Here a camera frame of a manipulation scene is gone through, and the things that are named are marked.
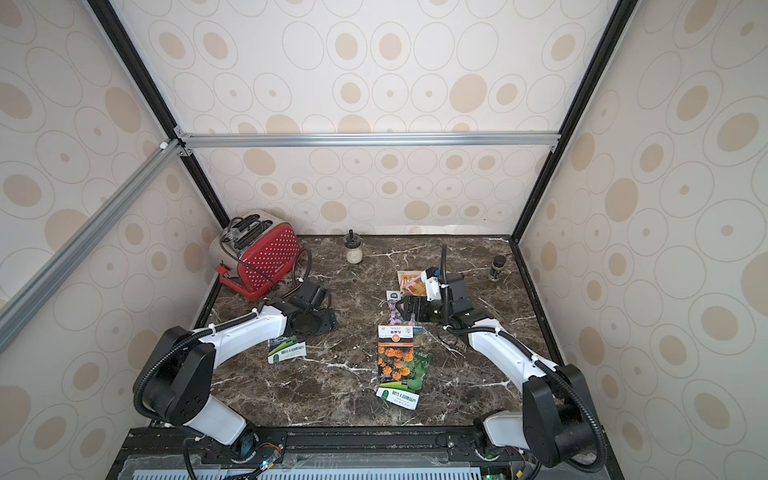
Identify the horizontal aluminium rail back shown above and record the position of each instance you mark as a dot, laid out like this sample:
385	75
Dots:
359	140

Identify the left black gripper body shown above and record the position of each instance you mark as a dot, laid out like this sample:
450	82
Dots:
320	323

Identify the aluminium rail left side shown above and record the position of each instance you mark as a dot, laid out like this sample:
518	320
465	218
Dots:
29	300

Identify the red polka dot toaster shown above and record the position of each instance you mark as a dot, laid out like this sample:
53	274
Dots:
253	253

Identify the pink illustrated sunflower seed packet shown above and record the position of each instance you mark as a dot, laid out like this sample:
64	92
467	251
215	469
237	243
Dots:
411	283

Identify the green fruit seed packet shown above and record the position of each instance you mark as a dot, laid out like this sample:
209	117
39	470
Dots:
285	348
406	394

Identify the dark spice bottle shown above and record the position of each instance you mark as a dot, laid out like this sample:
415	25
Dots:
497	266

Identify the pink cosmos flower seed packet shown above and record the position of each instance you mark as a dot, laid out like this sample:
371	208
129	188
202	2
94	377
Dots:
395	306

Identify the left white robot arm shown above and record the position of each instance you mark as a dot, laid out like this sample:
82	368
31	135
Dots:
174	386

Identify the orange marigold seed packet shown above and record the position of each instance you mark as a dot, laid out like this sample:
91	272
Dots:
395	352

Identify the black base frame front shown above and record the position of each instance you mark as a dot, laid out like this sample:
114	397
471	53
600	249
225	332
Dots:
416	452

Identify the small glass jar black lid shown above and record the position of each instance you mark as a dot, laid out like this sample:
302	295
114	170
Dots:
353	244

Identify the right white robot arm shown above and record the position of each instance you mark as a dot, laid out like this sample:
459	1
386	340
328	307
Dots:
557	422

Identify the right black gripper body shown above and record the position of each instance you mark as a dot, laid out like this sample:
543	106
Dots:
417	308

